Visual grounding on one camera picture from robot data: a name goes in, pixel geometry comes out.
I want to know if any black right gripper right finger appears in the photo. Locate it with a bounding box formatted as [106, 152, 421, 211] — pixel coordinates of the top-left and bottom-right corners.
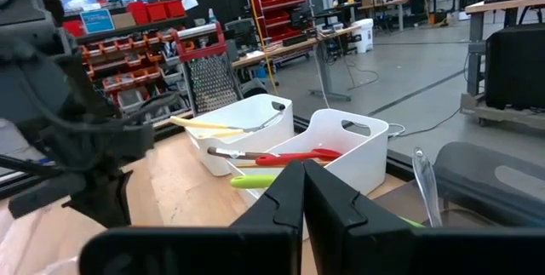
[302, 158, 416, 275]

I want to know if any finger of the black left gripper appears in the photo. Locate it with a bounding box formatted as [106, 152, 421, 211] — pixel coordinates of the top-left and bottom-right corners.
[67, 169, 134, 229]
[7, 173, 89, 220]

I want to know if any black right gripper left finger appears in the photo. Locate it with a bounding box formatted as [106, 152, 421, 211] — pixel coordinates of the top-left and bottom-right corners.
[229, 159, 306, 275]

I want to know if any lime green silicone spoon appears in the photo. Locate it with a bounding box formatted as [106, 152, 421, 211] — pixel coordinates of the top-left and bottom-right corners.
[230, 174, 278, 190]

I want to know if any red silicone spoon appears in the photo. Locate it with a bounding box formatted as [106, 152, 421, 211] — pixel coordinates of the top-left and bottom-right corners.
[255, 147, 343, 168]

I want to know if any brown wooden spoon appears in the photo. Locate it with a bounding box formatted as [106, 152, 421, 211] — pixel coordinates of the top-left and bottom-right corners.
[207, 146, 278, 161]

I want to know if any yellow spatula clear handle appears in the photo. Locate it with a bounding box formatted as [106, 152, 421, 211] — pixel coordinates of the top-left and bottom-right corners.
[411, 146, 444, 228]

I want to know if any cream-handled table knife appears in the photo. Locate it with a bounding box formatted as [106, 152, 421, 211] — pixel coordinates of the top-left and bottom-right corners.
[210, 129, 245, 140]
[169, 110, 285, 134]

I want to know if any white plastic bin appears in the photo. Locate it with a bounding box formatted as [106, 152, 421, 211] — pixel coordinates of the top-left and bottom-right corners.
[183, 93, 295, 177]
[227, 108, 390, 209]

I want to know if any shelf with orange drawers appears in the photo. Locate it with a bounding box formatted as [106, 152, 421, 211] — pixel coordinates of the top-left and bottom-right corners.
[62, 0, 192, 125]

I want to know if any blue sign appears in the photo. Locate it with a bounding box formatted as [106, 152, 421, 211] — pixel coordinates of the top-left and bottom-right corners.
[79, 8, 116, 35]

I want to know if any steel box grater red trim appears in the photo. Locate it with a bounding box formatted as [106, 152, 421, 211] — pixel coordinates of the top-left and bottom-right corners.
[170, 21, 244, 117]

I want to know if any gray translucent plastic bin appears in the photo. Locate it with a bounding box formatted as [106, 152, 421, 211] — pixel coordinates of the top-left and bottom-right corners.
[374, 140, 545, 229]

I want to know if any wooden workbench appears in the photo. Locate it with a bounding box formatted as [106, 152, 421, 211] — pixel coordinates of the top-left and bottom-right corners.
[232, 24, 363, 102]

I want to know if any white waste bin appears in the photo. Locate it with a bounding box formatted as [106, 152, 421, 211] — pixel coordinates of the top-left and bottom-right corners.
[352, 18, 376, 54]

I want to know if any wooden dolly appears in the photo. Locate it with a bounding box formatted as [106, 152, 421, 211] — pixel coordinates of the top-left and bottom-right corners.
[459, 93, 545, 132]

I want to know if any rack with red bins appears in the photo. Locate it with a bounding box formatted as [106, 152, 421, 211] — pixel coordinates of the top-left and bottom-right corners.
[250, 0, 314, 57]

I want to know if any gray-legged wooden table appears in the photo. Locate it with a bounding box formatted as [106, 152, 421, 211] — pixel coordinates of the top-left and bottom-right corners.
[463, 0, 545, 97]

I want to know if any black case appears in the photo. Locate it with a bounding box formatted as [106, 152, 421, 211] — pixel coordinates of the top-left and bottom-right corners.
[484, 22, 545, 112]

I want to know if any green spatula clear handle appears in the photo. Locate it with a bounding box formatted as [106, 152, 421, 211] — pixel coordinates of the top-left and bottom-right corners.
[399, 216, 427, 229]

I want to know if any gray floor cable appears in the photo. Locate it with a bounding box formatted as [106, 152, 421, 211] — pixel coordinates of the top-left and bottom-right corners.
[386, 106, 463, 140]

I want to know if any yellow hanging cable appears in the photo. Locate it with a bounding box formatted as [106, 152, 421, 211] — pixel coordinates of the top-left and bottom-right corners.
[241, 0, 280, 95]

